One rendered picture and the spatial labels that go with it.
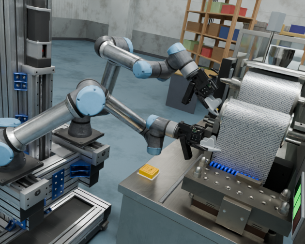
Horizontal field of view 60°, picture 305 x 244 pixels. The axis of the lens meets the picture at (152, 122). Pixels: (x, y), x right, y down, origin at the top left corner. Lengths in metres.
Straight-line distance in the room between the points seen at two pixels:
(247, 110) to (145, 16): 10.47
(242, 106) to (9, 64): 1.09
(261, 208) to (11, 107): 1.24
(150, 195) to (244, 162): 0.42
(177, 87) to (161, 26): 6.32
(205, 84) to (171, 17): 9.84
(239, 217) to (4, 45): 1.27
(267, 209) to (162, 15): 10.38
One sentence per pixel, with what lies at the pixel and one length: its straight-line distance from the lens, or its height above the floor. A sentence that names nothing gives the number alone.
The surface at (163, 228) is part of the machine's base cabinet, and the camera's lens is 1.15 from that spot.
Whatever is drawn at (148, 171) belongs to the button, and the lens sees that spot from 1.22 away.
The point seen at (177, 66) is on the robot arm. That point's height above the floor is 1.39.
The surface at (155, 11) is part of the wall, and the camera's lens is 11.26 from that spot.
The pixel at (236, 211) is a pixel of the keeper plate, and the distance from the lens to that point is 1.03.
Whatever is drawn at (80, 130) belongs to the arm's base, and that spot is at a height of 0.86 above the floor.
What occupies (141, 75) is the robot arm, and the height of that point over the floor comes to 1.34.
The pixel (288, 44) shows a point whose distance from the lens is 2.10.
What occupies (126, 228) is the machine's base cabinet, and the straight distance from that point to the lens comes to 1.27.
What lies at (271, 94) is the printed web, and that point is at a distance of 1.32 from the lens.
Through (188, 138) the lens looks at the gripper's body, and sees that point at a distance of 1.17.
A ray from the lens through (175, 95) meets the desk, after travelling 5.05.
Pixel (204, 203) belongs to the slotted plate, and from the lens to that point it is 1.09.
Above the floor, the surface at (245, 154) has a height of 1.12.
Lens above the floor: 1.58
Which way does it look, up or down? 22 degrees down
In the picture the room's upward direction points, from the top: 10 degrees clockwise
